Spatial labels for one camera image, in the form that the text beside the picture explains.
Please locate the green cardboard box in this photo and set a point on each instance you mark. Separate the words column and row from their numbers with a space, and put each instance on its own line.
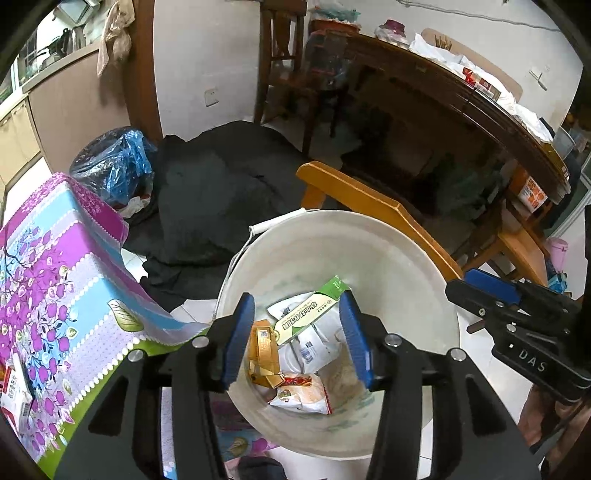
column 309, row 310

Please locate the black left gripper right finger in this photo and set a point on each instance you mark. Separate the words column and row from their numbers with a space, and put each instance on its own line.
column 474, row 435

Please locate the floral purple tablecloth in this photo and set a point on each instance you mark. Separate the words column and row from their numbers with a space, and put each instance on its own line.
column 71, row 311

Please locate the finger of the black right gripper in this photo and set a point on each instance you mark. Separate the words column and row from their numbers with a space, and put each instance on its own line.
column 498, row 316
column 485, row 288

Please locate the dark wooden chair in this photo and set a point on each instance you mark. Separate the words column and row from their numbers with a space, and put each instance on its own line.
column 281, row 48

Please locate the black cloth pile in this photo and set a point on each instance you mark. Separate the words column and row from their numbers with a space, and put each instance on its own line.
column 206, row 193

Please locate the orange white snack packet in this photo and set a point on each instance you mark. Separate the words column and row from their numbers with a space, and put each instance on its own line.
column 302, row 393

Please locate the beige kitchen cabinets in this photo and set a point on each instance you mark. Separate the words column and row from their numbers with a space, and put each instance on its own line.
column 60, row 111

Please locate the hanging beige towel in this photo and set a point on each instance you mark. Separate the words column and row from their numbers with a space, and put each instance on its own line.
column 115, row 42

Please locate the blue plastic trash bag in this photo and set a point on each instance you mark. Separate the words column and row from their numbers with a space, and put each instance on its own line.
column 116, row 166

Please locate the red white medicine box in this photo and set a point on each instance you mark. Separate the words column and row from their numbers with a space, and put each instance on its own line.
column 16, row 398

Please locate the white blue snack bag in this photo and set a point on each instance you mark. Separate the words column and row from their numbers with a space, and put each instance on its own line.
column 318, row 344

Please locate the dark wooden table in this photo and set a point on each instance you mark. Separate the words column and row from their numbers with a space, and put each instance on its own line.
column 424, row 93

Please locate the white plastic bucket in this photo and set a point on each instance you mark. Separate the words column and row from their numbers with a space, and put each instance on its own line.
column 391, row 278

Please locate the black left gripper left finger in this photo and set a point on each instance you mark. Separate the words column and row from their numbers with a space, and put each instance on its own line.
column 119, row 436

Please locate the person's right hand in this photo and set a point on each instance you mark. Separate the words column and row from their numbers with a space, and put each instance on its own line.
column 569, row 458

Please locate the gold cardboard box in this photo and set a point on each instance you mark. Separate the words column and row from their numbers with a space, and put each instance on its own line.
column 263, row 360

